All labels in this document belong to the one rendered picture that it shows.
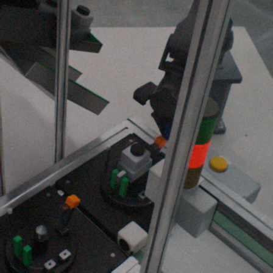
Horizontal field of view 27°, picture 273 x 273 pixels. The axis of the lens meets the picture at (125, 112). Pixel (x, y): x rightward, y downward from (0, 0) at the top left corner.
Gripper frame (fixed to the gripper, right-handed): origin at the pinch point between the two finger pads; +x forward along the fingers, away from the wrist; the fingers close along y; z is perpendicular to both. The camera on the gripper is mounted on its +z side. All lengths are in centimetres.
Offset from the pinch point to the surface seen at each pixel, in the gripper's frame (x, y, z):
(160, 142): 1.8, -0.7, -3.1
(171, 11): 108, 134, 180
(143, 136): 12.7, 9.6, 4.5
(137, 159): 0.3, -1.9, -11.9
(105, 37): 23, 55, 36
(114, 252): 11.9, -10.0, -24.7
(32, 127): 22.8, 37.0, -8.3
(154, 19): 108, 135, 164
